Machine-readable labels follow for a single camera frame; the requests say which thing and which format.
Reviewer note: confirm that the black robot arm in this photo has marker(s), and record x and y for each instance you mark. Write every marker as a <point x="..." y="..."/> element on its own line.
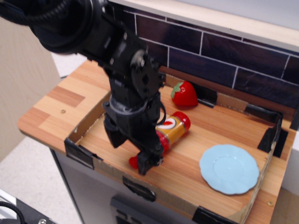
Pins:
<point x="89" y="28"/>

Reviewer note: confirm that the red hot sauce bottle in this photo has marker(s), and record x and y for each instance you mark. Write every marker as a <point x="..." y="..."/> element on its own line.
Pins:
<point x="173" y="128"/>

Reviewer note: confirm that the red toy strawberry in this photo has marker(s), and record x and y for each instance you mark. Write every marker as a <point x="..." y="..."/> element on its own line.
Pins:
<point x="184" y="94"/>

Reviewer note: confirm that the dark tiled backsplash panel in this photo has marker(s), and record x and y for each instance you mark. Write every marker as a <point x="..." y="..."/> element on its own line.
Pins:
<point x="258" y="69"/>

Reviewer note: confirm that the grey cabinet base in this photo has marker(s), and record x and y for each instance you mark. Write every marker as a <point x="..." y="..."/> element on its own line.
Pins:
<point x="100" y="200"/>

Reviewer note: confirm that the cardboard fence with black tape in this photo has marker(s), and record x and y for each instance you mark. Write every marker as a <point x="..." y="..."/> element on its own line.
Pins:
<point x="178" y="183"/>

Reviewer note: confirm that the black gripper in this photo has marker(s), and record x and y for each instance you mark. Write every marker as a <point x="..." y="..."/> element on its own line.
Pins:
<point x="136" y="124"/>

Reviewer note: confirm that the light blue plate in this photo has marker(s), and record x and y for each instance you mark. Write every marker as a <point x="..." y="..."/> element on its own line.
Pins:
<point x="229" y="169"/>

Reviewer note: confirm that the light wooden board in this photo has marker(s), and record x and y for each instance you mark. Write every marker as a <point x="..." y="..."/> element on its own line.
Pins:
<point x="27" y="73"/>

